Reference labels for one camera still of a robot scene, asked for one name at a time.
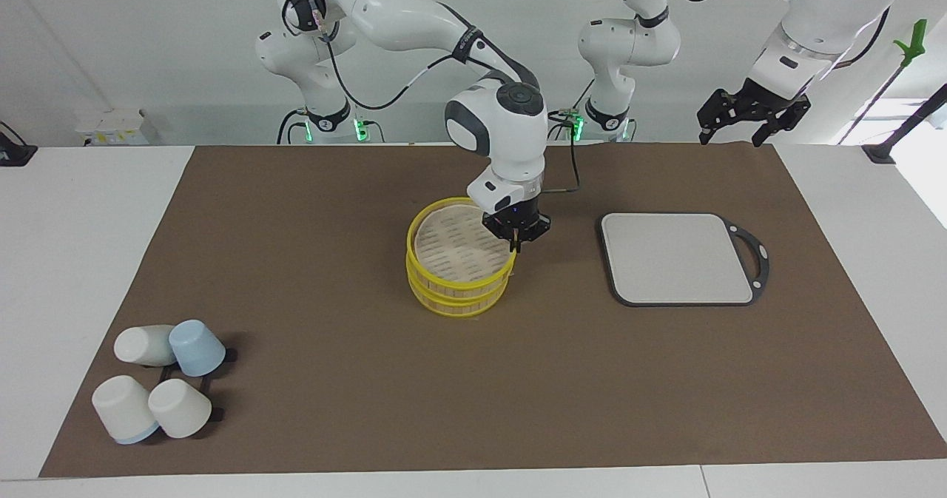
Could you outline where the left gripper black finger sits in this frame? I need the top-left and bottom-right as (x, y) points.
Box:
(697, 90), (741, 146)
(752, 98), (811, 148)

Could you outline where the yellow bamboo steamer tier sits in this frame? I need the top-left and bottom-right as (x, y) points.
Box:
(408, 265), (511, 319)
(406, 197), (517, 293)

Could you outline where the thin pole with green clip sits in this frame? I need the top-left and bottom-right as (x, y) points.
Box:
(836, 18), (928, 145)

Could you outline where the grey cutting board black rim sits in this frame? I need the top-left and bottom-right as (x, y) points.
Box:
(600, 212), (771, 308)

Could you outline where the brown table mat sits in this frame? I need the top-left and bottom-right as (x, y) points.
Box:
(38, 141), (947, 479)

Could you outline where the light blue cup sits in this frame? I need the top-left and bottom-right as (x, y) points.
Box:
(169, 320), (227, 377)

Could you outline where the plain white cup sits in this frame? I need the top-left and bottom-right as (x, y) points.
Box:
(148, 378), (213, 440)
(113, 324), (178, 367)

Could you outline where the white box with yellow label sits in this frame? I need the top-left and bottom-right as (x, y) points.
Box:
(74, 108), (160, 147)

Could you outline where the white cup with blue rim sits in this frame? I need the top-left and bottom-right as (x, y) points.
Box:
(92, 374), (161, 445)

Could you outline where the black base cable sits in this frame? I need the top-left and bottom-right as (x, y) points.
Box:
(547, 76), (596, 142)
(277, 109), (309, 145)

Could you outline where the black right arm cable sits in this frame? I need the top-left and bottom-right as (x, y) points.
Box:
(317, 10), (582, 192)

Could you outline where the black clamp mount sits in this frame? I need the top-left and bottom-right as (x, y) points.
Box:
(0, 121), (38, 167)

